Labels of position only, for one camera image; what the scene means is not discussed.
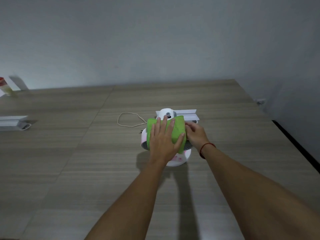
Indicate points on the person's right hand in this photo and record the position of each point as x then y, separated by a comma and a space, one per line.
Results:
196, 136

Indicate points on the person's left hand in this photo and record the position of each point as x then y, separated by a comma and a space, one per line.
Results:
162, 144

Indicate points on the person's left little finger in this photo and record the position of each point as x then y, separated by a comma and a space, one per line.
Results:
152, 129

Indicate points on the person's right fingers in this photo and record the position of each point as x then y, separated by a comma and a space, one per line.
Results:
190, 126

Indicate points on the person's left thumb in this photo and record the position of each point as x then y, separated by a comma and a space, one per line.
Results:
179, 141

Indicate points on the person's left middle finger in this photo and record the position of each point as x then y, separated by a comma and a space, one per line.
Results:
163, 124

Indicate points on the green cleaning cloth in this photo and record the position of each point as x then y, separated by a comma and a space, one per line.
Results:
177, 129

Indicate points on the white pink desk fan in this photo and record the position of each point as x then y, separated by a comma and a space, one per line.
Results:
172, 157

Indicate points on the person's left forearm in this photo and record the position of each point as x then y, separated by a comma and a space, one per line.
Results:
127, 204

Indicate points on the person's right forearm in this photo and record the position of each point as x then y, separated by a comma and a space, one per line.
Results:
257, 194

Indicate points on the red capped bottle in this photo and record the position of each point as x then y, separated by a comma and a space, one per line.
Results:
5, 87

